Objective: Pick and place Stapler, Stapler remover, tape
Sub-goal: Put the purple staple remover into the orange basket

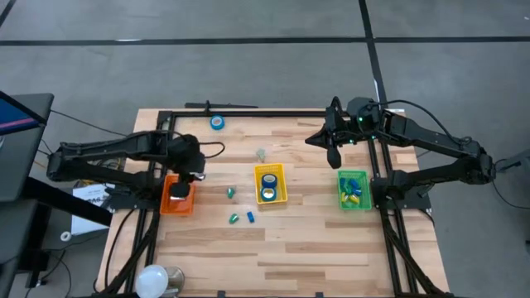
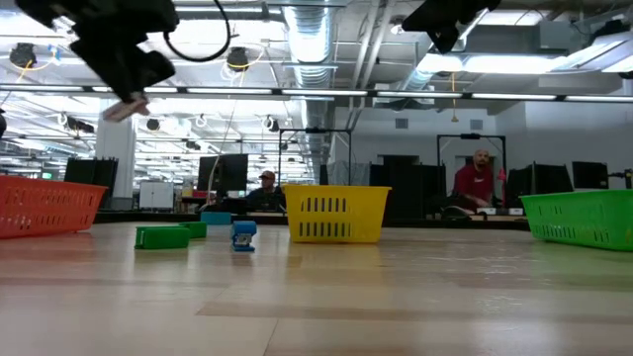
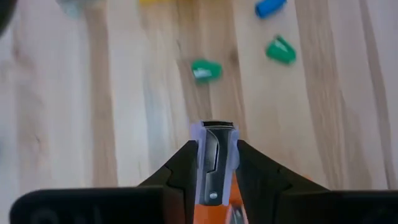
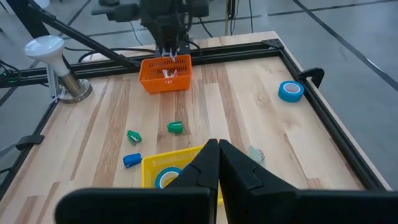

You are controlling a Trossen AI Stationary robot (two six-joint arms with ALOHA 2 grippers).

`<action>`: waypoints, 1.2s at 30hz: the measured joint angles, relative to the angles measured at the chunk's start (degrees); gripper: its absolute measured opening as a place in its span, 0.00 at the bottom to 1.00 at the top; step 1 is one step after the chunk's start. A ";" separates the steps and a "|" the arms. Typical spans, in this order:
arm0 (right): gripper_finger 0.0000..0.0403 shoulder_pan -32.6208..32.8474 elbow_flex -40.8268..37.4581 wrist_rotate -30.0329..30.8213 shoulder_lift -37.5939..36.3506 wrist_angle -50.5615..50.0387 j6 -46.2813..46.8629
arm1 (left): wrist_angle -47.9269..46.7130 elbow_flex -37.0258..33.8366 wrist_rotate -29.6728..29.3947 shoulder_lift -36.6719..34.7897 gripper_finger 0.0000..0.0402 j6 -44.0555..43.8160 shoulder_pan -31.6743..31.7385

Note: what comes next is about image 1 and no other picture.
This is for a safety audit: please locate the black aluminium table frame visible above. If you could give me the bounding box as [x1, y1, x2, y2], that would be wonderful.
[93, 108, 456, 298]

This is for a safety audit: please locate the black floor cable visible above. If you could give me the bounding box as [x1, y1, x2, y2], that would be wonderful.
[49, 108, 133, 137]
[491, 156, 530, 211]

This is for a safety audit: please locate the metal lamp base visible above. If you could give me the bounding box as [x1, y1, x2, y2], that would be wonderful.
[165, 267, 186, 298]

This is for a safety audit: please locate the green plastic basket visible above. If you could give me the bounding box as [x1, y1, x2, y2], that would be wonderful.
[337, 169, 373, 211]

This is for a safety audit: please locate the black computer monitor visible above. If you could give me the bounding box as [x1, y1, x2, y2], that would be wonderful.
[0, 90, 47, 136]

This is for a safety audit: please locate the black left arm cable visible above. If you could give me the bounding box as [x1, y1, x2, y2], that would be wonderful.
[197, 141, 226, 161]

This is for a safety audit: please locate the orange plastic basket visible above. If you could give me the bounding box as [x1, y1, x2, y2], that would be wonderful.
[159, 173, 195, 216]

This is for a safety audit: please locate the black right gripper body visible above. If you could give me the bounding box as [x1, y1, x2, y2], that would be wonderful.
[325, 97, 353, 170]

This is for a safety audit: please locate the white lamp globe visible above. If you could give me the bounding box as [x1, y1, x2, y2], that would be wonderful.
[134, 264, 170, 298]

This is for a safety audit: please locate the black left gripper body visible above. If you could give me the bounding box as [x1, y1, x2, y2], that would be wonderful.
[176, 159, 207, 184]

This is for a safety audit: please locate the black desk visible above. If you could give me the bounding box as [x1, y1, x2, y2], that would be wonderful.
[0, 93, 113, 298]

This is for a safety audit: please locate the white paper sheet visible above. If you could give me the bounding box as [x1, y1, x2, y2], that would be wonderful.
[70, 181, 115, 236]

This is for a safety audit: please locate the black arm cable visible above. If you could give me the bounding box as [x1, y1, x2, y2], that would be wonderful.
[370, 98, 473, 146]
[197, 141, 226, 161]

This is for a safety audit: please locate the yellow plastic basket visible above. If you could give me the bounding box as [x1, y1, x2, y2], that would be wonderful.
[253, 162, 289, 206]

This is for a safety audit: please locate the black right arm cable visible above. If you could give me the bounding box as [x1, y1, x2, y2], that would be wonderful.
[370, 98, 473, 146]

